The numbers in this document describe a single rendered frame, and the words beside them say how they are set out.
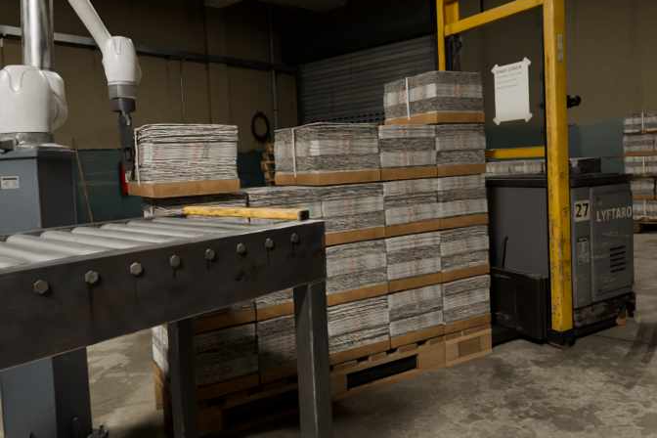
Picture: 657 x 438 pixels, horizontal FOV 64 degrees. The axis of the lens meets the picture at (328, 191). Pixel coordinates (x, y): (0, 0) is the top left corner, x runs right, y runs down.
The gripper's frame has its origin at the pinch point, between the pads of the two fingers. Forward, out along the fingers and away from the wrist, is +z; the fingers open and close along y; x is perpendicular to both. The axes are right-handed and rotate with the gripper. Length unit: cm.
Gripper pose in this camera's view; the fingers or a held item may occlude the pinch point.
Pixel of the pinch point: (127, 159)
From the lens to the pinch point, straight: 194.5
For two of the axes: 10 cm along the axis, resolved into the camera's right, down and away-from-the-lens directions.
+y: -5.1, -0.2, 8.6
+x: -8.6, 0.7, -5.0
